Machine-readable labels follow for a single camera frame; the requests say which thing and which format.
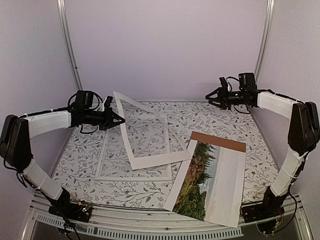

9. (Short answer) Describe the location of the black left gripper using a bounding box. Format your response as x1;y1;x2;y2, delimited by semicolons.
84;106;126;131

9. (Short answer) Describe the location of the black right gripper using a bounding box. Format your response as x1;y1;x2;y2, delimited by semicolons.
205;86;247;110

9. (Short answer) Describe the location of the white picture frame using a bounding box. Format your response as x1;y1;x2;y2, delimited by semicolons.
95;126;172;182

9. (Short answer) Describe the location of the landscape photo print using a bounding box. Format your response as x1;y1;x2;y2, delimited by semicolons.
163;140;246;228

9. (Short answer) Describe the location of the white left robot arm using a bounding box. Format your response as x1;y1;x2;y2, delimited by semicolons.
0;107;125;217

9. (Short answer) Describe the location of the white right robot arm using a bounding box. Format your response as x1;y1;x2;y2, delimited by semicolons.
113;84;320;197

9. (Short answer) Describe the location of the floral patterned table mat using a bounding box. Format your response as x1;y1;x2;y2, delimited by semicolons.
53;102;278;209

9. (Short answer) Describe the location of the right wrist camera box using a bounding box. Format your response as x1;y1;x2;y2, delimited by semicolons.
238;72;257;92

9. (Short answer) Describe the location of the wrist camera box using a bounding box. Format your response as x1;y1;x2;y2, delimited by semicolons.
74;90;94;108
238;72;257;92

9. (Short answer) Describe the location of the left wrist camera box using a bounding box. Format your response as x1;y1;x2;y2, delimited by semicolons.
74;90;94;108

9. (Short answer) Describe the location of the brown frame backing board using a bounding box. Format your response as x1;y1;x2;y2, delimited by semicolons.
190;131;246;153

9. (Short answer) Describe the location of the front aluminium rail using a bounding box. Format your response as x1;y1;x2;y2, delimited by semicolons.
22;193;317;240

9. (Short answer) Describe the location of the left aluminium corner post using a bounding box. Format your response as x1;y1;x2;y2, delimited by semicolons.
56;0;88;107

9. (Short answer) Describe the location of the aluminium corner post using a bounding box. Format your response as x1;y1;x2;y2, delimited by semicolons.
254;0;275;83
56;0;88;107

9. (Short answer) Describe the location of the right aluminium corner post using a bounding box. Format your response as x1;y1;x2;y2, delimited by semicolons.
254;0;275;83

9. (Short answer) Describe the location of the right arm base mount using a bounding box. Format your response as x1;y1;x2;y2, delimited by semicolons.
240;189;288;223

